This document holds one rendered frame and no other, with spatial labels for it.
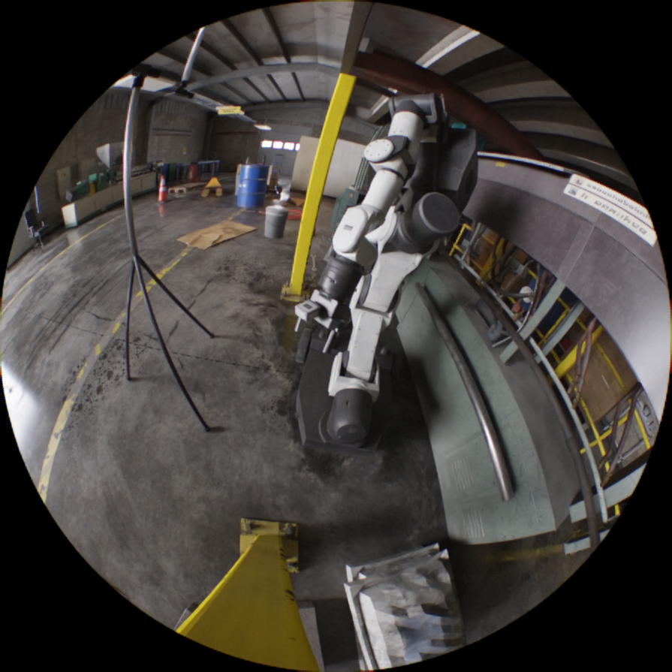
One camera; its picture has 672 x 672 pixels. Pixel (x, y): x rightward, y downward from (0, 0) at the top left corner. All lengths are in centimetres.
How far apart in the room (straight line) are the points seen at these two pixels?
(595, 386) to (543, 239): 286
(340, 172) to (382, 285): 667
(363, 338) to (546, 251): 89
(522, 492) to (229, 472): 117
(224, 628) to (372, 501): 95
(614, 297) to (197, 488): 168
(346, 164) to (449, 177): 674
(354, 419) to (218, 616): 68
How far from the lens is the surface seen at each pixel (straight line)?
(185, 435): 114
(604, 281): 93
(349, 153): 743
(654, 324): 89
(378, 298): 90
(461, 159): 78
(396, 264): 81
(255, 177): 456
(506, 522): 105
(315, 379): 103
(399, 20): 154
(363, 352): 93
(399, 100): 80
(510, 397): 96
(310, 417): 93
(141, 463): 121
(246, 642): 22
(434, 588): 102
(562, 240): 103
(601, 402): 368
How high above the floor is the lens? 101
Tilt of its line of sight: 42 degrees down
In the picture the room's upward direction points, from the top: 19 degrees clockwise
